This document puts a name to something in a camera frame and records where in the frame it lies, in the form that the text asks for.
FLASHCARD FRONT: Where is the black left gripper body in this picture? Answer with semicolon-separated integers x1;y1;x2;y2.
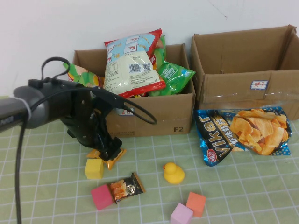
62;91;117;154

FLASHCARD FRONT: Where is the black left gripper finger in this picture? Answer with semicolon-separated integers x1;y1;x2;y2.
109;138;122;157
100;151;114;162

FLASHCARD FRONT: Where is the small orange snack packet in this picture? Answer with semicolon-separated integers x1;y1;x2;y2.
86;149;128;170

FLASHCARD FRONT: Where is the small black snack packet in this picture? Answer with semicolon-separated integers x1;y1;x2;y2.
109;172;147;205

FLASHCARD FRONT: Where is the blue Vikar shrimp chips bag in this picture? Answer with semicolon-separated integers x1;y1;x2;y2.
193;106;292;167

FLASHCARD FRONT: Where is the large white red snack bag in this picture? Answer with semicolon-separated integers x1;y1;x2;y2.
100;28;167;98

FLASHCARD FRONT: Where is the green snack bag with 50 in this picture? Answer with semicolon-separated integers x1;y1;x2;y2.
148;60;196;98

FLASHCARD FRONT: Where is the yellow foam cube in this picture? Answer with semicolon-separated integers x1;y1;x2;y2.
84;158;104;180

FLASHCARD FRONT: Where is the white sticker label red writing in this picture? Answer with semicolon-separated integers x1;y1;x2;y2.
250;80;269;90
119;107;135;117

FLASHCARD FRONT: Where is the red foam cube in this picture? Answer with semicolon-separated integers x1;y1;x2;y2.
90;183;115;210

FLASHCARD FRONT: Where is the green potato chips bag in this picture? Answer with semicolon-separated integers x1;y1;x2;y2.
62;62;105;89

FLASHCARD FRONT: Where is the cardboard box with F2 print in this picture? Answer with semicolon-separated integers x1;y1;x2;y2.
63;43;196;140

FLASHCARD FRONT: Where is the green checked tablecloth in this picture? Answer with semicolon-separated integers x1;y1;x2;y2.
0;92;299;224

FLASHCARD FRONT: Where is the yellow rubber duck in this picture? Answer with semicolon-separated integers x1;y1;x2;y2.
163;162;185;185

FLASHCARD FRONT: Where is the pink foam cube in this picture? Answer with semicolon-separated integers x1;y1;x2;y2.
170;202;194;224

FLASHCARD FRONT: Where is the orange foam cube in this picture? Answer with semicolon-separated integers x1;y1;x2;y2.
185;191;207;217

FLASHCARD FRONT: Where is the plain taped cardboard box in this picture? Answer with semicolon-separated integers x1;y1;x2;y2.
190;24;299;121

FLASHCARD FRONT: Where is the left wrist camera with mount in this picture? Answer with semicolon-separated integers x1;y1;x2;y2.
90;86;129;110

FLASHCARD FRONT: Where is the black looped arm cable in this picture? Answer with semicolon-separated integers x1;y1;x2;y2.
41;56;71;81

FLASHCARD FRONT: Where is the long black camera cable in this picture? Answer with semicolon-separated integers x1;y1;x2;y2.
15;86;158;224

